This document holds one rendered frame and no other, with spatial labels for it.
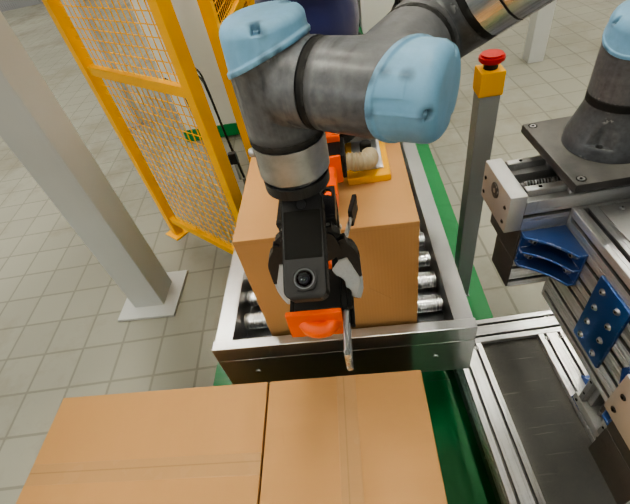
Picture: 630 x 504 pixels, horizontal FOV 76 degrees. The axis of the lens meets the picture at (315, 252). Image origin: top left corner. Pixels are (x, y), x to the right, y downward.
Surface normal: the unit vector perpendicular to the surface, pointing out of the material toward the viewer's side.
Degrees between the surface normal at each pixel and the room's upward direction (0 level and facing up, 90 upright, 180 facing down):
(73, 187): 90
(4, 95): 90
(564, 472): 0
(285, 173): 90
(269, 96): 84
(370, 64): 39
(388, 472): 0
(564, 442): 0
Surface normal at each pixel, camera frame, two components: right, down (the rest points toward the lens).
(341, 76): -0.48, 0.10
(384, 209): -0.16, -0.69
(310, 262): -0.16, -0.26
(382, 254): -0.01, 0.71
